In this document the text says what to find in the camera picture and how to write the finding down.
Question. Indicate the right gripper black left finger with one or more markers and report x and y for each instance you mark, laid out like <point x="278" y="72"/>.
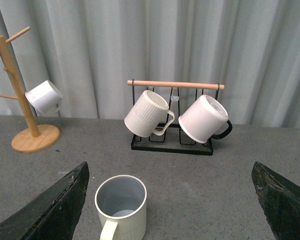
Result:
<point x="54" y="214"/>

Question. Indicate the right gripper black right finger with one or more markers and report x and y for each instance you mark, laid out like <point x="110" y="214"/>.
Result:
<point x="280" y="201"/>

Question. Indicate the cream ribbed mug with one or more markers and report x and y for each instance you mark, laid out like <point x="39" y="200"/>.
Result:
<point x="146" y="114"/>
<point x="121" y="203"/>

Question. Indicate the wooden mug tree stand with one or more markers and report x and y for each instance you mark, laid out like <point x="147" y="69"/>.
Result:
<point x="36" y="137"/>

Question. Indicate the white mug on tree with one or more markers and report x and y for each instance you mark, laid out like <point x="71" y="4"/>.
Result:
<point x="45" y="98"/>

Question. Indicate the cream ribbed hanging mug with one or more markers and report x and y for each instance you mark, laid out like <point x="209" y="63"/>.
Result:
<point x="146" y="114"/>

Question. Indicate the white mug black handle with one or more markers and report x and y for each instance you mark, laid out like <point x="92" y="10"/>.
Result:
<point x="206" y="118"/>

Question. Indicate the black wire mug rack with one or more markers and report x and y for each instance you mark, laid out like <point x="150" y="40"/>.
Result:
<point x="174" y="140"/>

